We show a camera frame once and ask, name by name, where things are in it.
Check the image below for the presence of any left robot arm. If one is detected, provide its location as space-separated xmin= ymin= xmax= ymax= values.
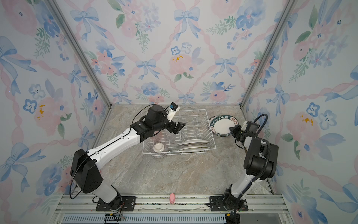
xmin=70 ymin=103 xmax=185 ymax=205

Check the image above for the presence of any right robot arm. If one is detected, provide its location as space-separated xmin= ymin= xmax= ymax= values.
xmin=223 ymin=121 xmax=279 ymax=211

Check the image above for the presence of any pink plastic cup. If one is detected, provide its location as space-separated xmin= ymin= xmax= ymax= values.
xmin=155 ymin=131 xmax=166 ymax=141

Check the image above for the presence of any clear cup white base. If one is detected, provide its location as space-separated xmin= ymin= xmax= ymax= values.
xmin=152 ymin=142 xmax=167 ymax=159

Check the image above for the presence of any front white plate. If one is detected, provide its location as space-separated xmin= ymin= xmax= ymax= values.
xmin=178 ymin=145 xmax=210 ymax=153

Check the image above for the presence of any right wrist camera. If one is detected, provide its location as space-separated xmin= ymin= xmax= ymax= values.
xmin=242 ymin=121 xmax=260 ymax=134

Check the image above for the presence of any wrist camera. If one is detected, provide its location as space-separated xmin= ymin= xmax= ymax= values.
xmin=167 ymin=102 xmax=180 ymax=122
xmin=242 ymin=121 xmax=260 ymax=134

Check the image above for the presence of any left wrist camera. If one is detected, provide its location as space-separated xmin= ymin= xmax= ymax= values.
xmin=167 ymin=102 xmax=180 ymax=122

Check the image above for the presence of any white wire dish rack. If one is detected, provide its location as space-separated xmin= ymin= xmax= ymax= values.
xmin=142 ymin=109 xmax=216 ymax=156

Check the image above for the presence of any pink pig toy on rail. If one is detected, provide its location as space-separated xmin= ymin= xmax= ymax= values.
xmin=169 ymin=193 xmax=176 ymax=204

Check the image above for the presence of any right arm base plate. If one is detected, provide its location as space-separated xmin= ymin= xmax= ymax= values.
xmin=207 ymin=196 xmax=249 ymax=212

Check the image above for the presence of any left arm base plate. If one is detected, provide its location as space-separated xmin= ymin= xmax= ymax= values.
xmin=96 ymin=196 xmax=136 ymax=212

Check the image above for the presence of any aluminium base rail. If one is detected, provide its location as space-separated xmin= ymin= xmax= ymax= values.
xmin=49 ymin=193 xmax=293 ymax=224

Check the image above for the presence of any right corner aluminium post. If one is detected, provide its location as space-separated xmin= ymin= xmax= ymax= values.
xmin=240 ymin=0 xmax=296 ymax=109

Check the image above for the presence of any corner aluminium post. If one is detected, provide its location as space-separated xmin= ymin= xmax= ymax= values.
xmin=44 ymin=0 xmax=112 ymax=108
xmin=240 ymin=0 xmax=296 ymax=109

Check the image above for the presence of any left corner aluminium post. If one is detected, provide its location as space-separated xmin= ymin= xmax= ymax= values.
xmin=44 ymin=0 xmax=112 ymax=108

